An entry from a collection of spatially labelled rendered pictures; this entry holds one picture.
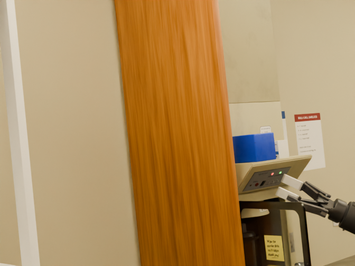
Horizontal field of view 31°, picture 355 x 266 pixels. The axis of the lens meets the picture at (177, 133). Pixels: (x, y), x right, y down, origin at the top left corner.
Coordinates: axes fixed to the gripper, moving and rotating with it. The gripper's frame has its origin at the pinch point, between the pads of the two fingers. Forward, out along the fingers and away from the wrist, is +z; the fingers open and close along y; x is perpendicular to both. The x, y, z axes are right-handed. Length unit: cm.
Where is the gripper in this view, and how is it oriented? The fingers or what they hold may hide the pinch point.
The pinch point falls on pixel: (285, 186)
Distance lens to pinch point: 210.6
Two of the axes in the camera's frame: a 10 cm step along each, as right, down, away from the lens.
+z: -9.0, -4.1, 1.6
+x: -3.3, 8.6, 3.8
